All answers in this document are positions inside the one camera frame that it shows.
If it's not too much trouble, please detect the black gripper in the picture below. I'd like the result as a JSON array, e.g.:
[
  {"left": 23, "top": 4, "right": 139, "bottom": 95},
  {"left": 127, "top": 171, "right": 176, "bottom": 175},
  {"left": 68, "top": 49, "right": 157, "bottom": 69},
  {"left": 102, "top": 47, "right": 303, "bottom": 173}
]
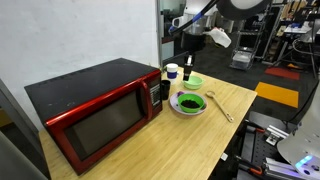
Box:
[{"left": 179, "top": 31, "right": 208, "bottom": 82}]

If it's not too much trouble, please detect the mint green colander bowl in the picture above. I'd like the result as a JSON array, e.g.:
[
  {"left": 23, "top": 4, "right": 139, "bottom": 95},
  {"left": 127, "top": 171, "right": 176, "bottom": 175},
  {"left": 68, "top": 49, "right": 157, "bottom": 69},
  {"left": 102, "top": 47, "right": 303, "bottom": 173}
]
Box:
[{"left": 182, "top": 75, "right": 205, "bottom": 91}]

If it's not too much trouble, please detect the grey metal door frame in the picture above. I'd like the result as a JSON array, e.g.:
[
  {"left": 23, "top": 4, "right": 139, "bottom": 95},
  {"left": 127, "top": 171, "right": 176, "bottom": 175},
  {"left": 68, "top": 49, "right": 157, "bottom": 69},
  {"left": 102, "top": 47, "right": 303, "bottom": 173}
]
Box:
[{"left": 155, "top": 0, "right": 163, "bottom": 68}]

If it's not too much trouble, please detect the black microwave oven body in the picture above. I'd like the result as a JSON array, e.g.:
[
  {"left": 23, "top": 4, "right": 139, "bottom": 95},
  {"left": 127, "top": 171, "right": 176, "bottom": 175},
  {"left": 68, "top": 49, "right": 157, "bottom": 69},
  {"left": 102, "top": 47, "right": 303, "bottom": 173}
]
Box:
[{"left": 24, "top": 57, "right": 164, "bottom": 158}]

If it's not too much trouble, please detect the black optical breadboard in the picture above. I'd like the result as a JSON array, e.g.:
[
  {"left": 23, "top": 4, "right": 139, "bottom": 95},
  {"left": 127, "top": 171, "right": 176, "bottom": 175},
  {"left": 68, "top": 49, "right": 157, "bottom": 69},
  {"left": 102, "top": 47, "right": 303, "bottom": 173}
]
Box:
[{"left": 234, "top": 111, "right": 301, "bottom": 180}]

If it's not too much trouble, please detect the metal wire shelf rack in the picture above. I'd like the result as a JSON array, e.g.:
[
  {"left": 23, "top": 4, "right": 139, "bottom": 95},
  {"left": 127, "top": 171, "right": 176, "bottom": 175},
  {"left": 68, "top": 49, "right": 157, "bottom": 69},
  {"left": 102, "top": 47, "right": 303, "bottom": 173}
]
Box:
[{"left": 229, "top": 4, "right": 269, "bottom": 72}]

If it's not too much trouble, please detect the cluttered workbench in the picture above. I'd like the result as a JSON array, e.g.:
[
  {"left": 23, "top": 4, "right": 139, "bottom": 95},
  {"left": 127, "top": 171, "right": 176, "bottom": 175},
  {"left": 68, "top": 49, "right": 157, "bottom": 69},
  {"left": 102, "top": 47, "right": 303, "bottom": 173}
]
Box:
[{"left": 271, "top": 0, "right": 320, "bottom": 79}]

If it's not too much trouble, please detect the green plastic bowl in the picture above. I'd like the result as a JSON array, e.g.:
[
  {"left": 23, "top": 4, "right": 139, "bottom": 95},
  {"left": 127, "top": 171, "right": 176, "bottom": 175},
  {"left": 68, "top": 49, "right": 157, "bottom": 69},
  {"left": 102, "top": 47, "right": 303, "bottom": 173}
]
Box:
[{"left": 177, "top": 92, "right": 206, "bottom": 114}]

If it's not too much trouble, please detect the red handled tool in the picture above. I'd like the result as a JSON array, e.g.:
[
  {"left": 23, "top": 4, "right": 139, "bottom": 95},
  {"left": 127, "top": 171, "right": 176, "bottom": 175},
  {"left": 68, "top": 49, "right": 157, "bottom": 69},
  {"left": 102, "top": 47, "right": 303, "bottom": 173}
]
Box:
[{"left": 245, "top": 165, "right": 265, "bottom": 177}]

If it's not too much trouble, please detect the white cup with blue band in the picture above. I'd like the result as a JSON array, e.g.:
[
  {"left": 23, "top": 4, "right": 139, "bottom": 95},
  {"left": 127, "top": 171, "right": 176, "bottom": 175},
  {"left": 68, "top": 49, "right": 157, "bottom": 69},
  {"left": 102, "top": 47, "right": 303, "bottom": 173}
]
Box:
[{"left": 165, "top": 62, "right": 179, "bottom": 85}]

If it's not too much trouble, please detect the silver aluminium bracket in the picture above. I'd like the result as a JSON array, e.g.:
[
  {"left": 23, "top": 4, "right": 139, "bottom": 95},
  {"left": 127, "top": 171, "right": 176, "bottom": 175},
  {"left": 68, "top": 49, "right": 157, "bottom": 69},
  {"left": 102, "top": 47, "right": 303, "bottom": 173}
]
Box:
[{"left": 265, "top": 124, "right": 290, "bottom": 147}]

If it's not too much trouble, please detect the red microwave door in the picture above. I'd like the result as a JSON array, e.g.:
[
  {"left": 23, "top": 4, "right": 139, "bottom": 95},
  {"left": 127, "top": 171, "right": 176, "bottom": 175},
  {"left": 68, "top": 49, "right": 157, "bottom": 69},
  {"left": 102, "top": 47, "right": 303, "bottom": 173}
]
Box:
[{"left": 45, "top": 78, "right": 154, "bottom": 177}]

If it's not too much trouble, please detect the black plastic cup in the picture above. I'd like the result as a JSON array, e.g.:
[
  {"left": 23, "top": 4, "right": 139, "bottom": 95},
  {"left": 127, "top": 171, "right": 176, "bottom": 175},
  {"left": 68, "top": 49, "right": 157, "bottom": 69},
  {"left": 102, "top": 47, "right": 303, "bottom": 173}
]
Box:
[{"left": 160, "top": 79, "right": 172, "bottom": 101}]

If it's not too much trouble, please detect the clear plastic bin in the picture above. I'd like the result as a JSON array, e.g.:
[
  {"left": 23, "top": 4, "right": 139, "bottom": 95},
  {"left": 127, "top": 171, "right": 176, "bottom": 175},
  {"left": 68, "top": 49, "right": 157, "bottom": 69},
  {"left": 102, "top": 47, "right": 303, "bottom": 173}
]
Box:
[{"left": 231, "top": 52, "right": 252, "bottom": 70}]

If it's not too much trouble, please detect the pale lavender round plate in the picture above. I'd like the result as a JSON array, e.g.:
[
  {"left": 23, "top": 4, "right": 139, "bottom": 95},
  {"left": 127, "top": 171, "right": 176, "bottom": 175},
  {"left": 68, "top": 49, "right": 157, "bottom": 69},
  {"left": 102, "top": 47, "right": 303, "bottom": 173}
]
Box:
[{"left": 169, "top": 90, "right": 208, "bottom": 116}]

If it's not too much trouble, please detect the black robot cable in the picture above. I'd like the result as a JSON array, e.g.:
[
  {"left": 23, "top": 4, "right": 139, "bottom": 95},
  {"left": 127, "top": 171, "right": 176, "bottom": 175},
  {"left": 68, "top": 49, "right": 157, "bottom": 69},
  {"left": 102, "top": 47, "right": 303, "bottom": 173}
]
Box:
[{"left": 168, "top": 0, "right": 219, "bottom": 36}]

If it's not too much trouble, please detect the black beans heap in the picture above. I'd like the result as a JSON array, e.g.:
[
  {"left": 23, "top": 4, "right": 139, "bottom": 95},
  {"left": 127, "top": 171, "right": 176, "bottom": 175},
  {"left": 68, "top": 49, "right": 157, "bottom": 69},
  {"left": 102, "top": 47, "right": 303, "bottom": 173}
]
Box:
[{"left": 180, "top": 99, "right": 201, "bottom": 109}]

